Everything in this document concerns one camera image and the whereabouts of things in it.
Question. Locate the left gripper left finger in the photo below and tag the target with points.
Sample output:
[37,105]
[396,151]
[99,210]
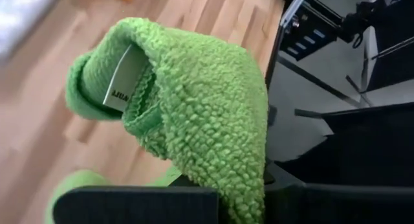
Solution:
[129,206]

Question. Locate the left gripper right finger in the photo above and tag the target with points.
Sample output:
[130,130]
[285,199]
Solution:
[339,206]

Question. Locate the black flat panel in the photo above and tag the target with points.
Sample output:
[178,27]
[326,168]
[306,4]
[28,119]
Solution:
[372,146]

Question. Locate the black cabinet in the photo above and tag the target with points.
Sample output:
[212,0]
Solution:
[394,55]

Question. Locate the black box with blue slots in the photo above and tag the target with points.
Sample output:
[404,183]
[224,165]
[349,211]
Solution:
[313,44]

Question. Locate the silver aluminium extrusion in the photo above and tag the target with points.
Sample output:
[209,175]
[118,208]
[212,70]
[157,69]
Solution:
[296,7]

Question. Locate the white canvas tote bag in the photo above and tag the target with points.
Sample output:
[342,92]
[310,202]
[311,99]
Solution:
[19,10]

